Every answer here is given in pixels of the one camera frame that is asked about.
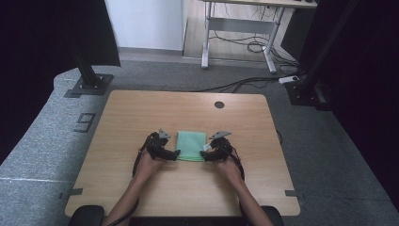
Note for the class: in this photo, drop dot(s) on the green cloth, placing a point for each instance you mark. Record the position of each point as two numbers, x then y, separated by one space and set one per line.
189 146

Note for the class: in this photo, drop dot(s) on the white power strip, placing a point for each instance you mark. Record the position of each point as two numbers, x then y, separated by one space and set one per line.
288 79

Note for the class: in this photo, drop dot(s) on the black stand with base plate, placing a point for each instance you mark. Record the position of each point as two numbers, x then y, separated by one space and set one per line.
89 81
309 84

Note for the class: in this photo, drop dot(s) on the grey tape strip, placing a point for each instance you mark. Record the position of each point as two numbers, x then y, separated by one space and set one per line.
73 192
293 193

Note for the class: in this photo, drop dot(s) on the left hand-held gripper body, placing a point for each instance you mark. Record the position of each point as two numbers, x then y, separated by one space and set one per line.
155 145

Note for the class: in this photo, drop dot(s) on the person's left hand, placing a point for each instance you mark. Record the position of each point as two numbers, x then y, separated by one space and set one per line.
146 168

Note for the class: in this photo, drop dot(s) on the person's right hand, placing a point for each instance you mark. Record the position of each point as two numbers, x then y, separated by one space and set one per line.
230 171

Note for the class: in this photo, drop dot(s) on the black curtain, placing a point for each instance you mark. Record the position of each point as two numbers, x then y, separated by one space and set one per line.
370 78
37 47

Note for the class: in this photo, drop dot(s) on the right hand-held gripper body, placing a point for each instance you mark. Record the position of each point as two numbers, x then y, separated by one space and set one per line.
222 146

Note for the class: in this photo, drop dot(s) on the dark round table grommet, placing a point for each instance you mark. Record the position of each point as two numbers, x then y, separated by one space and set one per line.
219 104

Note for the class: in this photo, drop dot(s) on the white desk frame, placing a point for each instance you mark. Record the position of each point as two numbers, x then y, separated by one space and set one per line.
241 26

